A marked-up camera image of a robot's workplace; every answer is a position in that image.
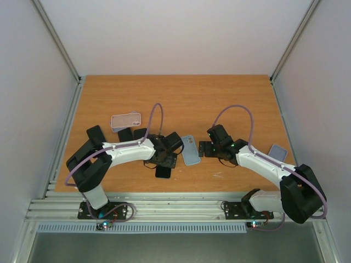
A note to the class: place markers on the black phone lilac edge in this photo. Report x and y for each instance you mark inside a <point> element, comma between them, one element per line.
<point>139,133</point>

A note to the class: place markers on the pink clear phone case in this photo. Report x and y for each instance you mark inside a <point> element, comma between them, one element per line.
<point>126,120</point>

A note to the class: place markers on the black phone pink edge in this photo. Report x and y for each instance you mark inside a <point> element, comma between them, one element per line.
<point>125,135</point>

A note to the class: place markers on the right small circuit board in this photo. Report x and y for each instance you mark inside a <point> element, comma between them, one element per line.
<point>255,224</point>

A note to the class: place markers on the aluminium corner post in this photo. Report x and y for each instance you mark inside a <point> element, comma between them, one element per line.
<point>312,7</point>
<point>56,39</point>

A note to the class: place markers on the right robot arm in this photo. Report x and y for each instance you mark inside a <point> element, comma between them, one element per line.
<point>300,195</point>

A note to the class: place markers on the blue phone case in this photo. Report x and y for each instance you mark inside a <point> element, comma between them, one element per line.
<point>190,152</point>

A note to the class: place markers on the right aluminium corner post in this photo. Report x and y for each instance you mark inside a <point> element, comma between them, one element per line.
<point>312,7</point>

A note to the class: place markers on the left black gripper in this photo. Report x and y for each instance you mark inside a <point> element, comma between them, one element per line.
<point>170,162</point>

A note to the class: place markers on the left aluminium corner post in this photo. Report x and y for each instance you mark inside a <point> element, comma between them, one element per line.
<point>56,39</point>

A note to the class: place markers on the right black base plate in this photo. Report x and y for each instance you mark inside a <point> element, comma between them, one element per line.
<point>242,210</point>

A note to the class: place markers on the left small circuit board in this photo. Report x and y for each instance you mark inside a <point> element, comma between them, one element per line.
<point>104,225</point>

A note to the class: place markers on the small circuit board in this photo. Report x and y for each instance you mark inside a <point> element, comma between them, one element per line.
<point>104,225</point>
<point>255,224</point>

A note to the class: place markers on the grey slotted cable duct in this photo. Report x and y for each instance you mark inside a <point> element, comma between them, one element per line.
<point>142,227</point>

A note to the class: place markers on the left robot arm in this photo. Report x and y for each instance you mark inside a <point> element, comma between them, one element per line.
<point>89,165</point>

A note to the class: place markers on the black phone blue edge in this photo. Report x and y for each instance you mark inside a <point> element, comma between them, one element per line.
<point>163,172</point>

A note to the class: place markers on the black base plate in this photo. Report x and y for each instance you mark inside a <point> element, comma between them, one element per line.
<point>110,211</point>
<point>242,210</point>

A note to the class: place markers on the aluminium front rail frame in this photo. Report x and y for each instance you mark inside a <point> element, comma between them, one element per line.
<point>150,207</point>

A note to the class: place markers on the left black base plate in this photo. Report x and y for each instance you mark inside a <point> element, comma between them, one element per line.
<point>110,211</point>

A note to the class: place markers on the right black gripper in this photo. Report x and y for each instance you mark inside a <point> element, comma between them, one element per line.
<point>206,149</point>

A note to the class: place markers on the black phone far left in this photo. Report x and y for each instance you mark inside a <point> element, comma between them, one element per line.
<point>96,134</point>

